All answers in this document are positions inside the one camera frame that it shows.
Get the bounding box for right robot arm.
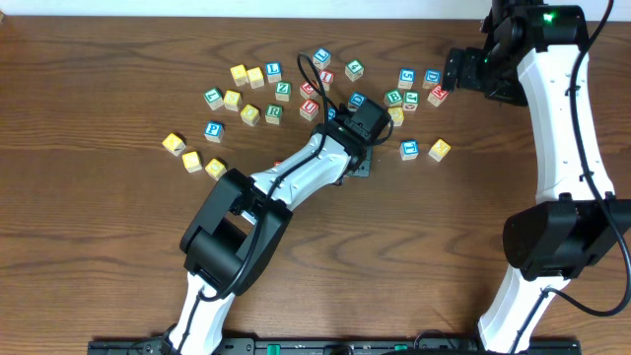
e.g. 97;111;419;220
442;0;630;354

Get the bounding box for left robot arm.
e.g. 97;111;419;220
162;100;392;354

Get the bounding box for blue D block middle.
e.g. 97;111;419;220
347;92;366;111

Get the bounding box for blue d block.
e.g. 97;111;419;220
347;92;366;111
422;69;442;89

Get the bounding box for blue T block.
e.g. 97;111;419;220
399;140;419;161

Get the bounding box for yellow block right middle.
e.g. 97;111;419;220
387;106;404;127

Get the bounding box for blue D block right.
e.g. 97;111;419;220
422;69;442;89

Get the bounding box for red U block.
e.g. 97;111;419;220
299;99;319;121

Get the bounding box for red M block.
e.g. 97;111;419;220
428;85;449;107

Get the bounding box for green 4 block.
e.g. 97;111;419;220
345;59;365;82

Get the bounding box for red E block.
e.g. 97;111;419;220
300;82;317;100

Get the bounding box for yellow block far right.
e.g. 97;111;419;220
428;138;452;162

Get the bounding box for blue 5 block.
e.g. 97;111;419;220
397;68;416;90

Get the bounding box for green R block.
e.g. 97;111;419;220
265;104;283;125

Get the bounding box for blue L block top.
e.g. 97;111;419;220
313;47;331;70

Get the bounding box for blue l block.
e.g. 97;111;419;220
313;47;331;70
265;62;282;83

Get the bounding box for yellow block centre left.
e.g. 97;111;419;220
240;104;260;126

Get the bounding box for blue L block left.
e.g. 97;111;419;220
265;62;282;83

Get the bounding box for yellow block beside L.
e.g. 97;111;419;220
223;90;243;111

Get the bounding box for yellow block top left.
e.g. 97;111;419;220
230;64;248;87

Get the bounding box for yellow block lower right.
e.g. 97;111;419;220
204;158;227;180

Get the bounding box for blue P block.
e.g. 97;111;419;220
204;121;225;143

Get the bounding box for green L block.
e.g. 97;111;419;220
204;87;224;110

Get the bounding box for yellow block lower middle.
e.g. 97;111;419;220
182;151;202;173

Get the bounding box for yellow block lower left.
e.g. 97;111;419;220
162;133;186;156

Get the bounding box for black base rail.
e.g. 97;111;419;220
88;336;582;355

